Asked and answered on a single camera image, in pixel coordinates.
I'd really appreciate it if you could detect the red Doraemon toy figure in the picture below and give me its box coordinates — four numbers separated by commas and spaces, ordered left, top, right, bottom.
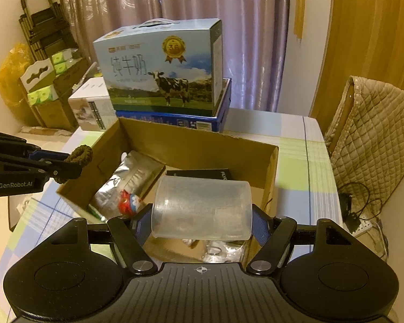
118, 190, 145, 217

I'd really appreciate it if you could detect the pink curtain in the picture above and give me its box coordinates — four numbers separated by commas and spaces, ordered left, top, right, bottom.
55, 0, 292, 113

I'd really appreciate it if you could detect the yellow plastic bag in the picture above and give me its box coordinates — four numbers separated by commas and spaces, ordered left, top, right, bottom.
0, 42, 39, 126

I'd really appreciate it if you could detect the silver green foil pouch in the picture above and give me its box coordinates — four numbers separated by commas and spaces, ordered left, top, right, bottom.
88, 150, 165, 221

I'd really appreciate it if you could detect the blue flat box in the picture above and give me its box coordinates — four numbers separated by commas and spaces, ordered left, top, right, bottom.
116, 76, 232, 133

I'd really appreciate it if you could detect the brown hair scrunchie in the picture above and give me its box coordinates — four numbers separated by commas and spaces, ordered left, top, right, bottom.
53, 144, 93, 184

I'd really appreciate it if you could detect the black folding cart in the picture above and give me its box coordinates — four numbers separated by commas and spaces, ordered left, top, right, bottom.
19, 0, 79, 61

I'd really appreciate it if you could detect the large open cardboard box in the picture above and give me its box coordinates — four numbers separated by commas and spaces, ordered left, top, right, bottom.
57, 119, 279, 262

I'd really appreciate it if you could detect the white appliance box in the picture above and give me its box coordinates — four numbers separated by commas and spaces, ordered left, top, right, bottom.
68, 77, 117, 131

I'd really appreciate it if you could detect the milk carton gift box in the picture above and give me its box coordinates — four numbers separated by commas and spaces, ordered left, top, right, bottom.
93, 18, 223, 116

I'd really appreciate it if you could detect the cardboard box with tissues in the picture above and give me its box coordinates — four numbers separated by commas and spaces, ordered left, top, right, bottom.
20, 58, 89, 131

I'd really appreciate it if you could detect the wooden door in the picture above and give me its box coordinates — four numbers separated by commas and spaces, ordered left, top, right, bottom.
310, 0, 404, 131

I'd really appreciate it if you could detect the translucent plastic cup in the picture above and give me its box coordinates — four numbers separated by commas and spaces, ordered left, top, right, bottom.
151, 176, 252, 241

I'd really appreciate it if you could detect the black shaver box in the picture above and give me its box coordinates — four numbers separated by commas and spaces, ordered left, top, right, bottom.
165, 168, 234, 180

